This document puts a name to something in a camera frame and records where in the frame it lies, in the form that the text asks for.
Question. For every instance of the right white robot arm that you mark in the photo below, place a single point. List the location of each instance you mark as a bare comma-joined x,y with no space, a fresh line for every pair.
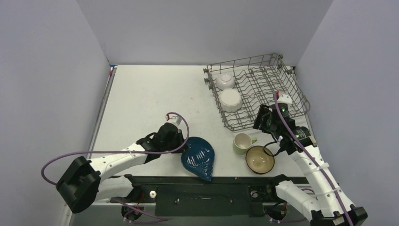
330,206

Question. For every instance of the grey wire dish rack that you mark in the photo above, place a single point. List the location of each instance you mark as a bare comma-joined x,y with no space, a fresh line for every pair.
256,79

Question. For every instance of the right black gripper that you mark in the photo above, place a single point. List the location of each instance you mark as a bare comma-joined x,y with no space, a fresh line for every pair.
261,117

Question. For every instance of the plain white bowl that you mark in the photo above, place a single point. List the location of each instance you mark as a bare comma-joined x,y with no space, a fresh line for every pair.
225,81

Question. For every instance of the blue leaf-shaped plate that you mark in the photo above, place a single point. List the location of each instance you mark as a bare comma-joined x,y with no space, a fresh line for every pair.
199,158

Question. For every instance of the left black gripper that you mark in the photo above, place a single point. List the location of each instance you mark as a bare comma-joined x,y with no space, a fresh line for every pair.
179,137

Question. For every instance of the white scalloped black-rimmed dish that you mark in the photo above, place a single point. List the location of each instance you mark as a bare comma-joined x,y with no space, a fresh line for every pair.
230,100

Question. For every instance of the green mug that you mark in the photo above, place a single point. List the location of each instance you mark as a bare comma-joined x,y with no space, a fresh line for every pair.
242,143

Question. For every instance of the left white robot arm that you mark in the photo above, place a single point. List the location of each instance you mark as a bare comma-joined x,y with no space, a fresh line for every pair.
88,180

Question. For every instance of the black front mounting rail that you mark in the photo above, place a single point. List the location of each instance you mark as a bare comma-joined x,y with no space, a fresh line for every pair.
195,197

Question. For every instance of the brown black-rimmed bowl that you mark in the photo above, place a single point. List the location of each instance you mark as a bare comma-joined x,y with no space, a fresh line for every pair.
259,160

